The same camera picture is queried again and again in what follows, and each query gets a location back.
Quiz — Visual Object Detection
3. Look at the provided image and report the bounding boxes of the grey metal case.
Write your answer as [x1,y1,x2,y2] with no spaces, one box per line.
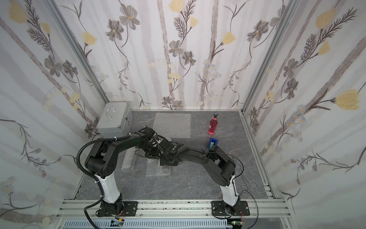
[96,102,133,138]

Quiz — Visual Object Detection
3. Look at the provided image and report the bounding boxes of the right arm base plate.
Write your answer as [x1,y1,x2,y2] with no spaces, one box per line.
[211,200,250,217]

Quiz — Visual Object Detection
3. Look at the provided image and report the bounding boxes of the pink red bottle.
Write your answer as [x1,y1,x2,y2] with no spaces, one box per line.
[208,113,218,135]

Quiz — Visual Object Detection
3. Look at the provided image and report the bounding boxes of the single bubble wrap sheet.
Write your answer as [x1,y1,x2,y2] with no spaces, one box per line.
[121,148,137,172]

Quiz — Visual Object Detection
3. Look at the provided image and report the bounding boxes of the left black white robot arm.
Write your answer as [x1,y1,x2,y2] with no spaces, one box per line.
[85,127,159,217]

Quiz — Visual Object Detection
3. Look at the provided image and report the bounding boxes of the blue tape dispenser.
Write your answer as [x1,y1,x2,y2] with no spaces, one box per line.
[207,138,218,149]

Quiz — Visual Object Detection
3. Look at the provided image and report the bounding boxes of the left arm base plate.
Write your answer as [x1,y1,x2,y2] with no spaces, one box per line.
[96,201,138,217]

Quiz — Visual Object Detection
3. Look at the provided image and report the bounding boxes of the bubble wrap sheet stack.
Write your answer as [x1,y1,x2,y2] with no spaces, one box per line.
[152,113,191,138]

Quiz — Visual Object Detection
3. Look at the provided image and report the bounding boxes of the metal tongs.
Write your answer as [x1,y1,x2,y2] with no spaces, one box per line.
[237,169,258,192]

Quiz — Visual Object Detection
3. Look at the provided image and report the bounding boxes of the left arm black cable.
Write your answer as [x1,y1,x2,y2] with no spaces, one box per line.
[76,135,132,229]

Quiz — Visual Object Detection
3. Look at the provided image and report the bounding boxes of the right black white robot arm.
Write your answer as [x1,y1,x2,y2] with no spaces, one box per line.
[154,135,240,215]

